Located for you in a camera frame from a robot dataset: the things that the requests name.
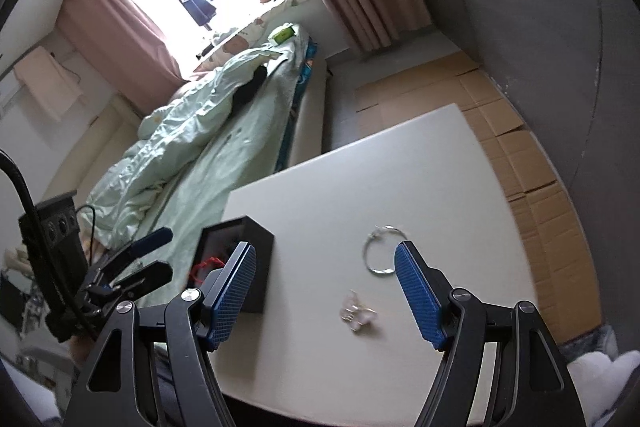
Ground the red string bracelet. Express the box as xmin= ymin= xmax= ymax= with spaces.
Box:
xmin=192 ymin=256 xmax=227 ymax=285

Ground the black jewelry box white lining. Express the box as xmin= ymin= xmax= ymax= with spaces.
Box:
xmin=186 ymin=216 xmax=274 ymax=313

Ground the thin silver hoop bangle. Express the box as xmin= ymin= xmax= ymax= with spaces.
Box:
xmin=361 ymin=225 xmax=408 ymax=277

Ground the green bed sheet mattress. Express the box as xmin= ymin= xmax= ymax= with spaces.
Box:
xmin=79 ymin=24 xmax=317 ymax=306

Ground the light green crumpled duvet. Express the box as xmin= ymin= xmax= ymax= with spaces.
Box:
xmin=82 ymin=46 xmax=282 ymax=248

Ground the flattened cardboard sheet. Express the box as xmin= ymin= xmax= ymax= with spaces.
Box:
xmin=355 ymin=51 xmax=603 ymax=343

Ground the black item on bed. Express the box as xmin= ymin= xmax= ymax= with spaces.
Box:
xmin=231 ymin=65 xmax=268 ymax=114

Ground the pink hanging towel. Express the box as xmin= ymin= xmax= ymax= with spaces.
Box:
xmin=13 ymin=46 xmax=84 ymax=122

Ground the floral pillow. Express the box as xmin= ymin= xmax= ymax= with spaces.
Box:
xmin=192 ymin=0 xmax=319 ymax=76

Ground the green box on bed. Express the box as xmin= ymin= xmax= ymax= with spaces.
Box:
xmin=271 ymin=26 xmax=295 ymax=46

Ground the black cable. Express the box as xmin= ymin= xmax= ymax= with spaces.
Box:
xmin=0 ymin=149 xmax=97 ymax=268

